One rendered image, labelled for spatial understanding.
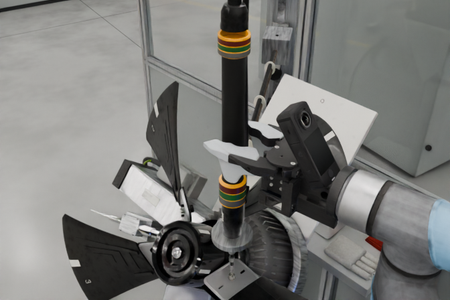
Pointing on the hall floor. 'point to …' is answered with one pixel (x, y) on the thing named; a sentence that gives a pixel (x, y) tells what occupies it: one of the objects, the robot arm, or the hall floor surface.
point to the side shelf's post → (327, 286)
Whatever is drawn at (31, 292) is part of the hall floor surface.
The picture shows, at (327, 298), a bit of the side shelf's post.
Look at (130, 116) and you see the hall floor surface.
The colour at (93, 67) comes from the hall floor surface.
